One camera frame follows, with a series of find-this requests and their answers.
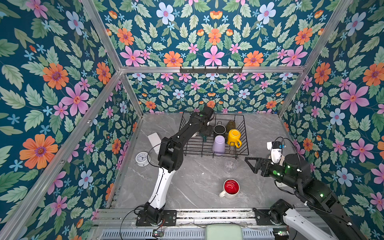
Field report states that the black wire dish rack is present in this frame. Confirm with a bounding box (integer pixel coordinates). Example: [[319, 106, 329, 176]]
[[183, 113, 249, 159]]

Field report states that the white round alarm clock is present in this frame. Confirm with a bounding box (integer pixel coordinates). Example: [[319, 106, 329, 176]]
[[135, 152, 151, 167]]

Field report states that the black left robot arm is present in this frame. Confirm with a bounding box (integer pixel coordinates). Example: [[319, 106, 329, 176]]
[[139, 106, 214, 226]]

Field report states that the lavender plastic cup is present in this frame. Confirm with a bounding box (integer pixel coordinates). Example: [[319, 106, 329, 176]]
[[212, 135, 226, 156]]

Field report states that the clear glass cup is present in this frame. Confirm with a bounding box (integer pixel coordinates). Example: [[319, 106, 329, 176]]
[[224, 158, 239, 174]]

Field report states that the metal hook rail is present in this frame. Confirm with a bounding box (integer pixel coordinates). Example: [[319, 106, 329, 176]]
[[179, 66, 243, 75]]

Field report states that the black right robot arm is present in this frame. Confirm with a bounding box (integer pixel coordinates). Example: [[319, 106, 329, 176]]
[[245, 154, 366, 240]]

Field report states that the pale green box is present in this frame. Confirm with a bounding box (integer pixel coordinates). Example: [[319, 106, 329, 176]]
[[205, 224, 243, 240]]

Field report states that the white rectangular box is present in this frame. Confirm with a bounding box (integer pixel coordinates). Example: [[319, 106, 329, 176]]
[[148, 133, 162, 154]]

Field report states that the green and cream mug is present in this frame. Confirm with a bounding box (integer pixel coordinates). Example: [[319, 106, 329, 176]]
[[199, 133, 211, 143]]

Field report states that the red interior white mug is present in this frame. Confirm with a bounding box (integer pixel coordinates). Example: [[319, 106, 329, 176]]
[[219, 179, 240, 199]]

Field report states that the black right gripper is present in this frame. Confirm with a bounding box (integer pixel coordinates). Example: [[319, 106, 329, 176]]
[[244, 156, 300, 192]]

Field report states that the gold glitter cup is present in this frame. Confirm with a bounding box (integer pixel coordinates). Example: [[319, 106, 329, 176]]
[[226, 121, 236, 133]]

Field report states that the yellow plastic mug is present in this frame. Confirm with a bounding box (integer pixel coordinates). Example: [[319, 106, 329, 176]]
[[227, 129, 243, 148]]

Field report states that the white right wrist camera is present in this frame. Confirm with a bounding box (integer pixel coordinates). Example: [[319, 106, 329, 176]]
[[267, 141, 283, 164]]

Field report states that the black mug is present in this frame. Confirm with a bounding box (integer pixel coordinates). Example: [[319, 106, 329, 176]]
[[213, 121, 227, 138]]

